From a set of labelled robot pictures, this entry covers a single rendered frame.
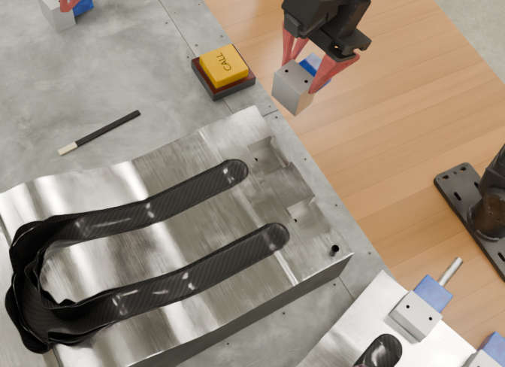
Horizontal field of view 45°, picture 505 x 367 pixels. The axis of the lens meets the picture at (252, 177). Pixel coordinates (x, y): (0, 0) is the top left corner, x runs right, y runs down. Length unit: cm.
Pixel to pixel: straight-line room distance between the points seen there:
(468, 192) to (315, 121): 26
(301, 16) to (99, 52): 45
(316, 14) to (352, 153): 33
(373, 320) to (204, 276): 23
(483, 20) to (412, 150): 149
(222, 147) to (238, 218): 11
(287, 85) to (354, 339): 34
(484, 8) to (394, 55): 141
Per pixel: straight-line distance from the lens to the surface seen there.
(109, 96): 101
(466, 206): 98
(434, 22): 120
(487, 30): 243
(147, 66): 104
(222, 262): 78
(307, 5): 71
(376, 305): 82
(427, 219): 96
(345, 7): 77
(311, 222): 84
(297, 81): 84
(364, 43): 81
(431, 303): 83
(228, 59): 100
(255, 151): 88
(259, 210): 80
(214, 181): 83
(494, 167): 85
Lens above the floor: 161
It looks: 61 degrees down
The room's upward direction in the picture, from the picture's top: 10 degrees clockwise
